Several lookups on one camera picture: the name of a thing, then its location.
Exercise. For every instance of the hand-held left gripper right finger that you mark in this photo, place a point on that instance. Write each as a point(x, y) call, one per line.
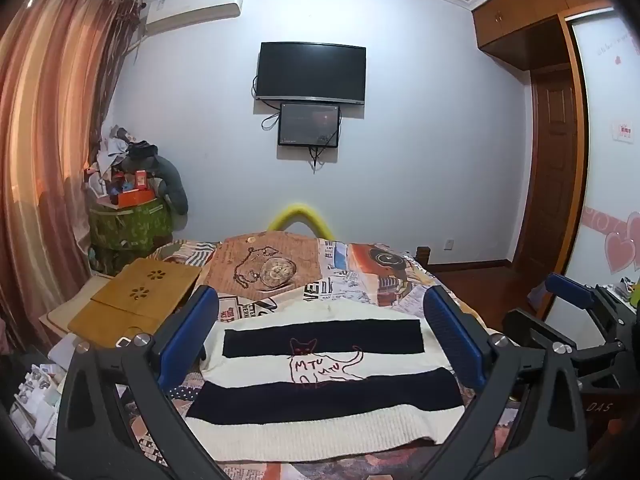
point(452, 336)

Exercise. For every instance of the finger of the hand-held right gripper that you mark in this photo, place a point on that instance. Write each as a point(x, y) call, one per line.
point(567, 287)
point(521, 322)

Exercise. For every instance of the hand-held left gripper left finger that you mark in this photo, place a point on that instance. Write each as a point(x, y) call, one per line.
point(187, 331)

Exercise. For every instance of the black and white striped sweater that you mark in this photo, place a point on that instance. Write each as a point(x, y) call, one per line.
point(325, 362)

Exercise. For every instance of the wooden lap table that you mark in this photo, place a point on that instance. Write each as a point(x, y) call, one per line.
point(135, 300)

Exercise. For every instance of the white heart-patterned sliding door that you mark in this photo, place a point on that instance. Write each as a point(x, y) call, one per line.
point(607, 185)

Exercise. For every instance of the bed with patterned cover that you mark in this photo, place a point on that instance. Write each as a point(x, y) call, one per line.
point(360, 270)

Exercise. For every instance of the brown wooden door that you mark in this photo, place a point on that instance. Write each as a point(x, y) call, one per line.
point(547, 175)

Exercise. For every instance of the green fabric storage box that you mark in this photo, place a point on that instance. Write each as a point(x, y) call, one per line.
point(130, 230)

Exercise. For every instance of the beige flat board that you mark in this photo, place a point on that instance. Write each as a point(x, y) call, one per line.
point(65, 310)

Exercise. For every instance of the orange box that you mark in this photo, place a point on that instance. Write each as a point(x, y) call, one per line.
point(132, 197)

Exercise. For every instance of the grey plush pillow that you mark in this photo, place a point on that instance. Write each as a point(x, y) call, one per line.
point(172, 180)

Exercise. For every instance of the yellow foam tube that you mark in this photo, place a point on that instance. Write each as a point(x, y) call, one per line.
point(300, 211)

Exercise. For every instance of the pile of papers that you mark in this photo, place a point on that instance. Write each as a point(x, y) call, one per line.
point(35, 395)

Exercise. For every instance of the pile of clutter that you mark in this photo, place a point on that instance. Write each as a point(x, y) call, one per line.
point(112, 152)

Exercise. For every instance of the orange striped curtain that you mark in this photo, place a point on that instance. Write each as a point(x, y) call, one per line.
point(47, 135)

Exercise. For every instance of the wooden overhead cabinet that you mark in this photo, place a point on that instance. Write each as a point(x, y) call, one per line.
point(520, 5)

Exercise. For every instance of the white air conditioner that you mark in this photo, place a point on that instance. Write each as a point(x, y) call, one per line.
point(192, 7)

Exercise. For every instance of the dark wooden bed post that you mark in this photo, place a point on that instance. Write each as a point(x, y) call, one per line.
point(423, 254)

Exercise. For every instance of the white wall socket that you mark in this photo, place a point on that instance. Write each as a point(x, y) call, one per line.
point(450, 245)

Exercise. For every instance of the red and white wall sticker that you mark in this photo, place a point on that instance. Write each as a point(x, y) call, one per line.
point(623, 131)

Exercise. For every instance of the small wall-mounted black monitor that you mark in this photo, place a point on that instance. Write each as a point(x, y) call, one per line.
point(309, 125)

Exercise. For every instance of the wall-mounted black television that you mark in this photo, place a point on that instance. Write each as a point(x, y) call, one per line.
point(310, 70)

